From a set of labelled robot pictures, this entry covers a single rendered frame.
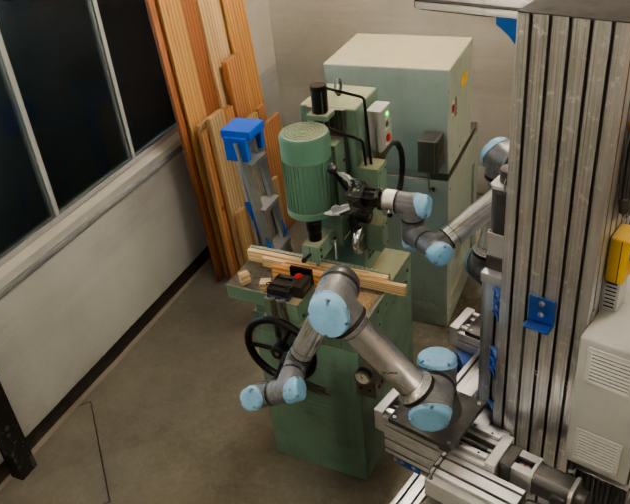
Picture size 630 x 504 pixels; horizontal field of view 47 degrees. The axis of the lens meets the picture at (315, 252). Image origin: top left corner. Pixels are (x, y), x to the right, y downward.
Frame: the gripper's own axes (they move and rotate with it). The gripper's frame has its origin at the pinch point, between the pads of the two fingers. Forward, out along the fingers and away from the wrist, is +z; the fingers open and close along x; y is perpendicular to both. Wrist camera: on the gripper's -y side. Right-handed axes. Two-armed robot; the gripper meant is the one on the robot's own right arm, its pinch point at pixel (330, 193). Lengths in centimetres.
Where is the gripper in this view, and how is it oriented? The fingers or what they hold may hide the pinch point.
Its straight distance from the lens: 245.1
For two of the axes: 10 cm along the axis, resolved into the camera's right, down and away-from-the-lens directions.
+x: -2.9, 9.3, -2.3
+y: -3.5, -3.2, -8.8
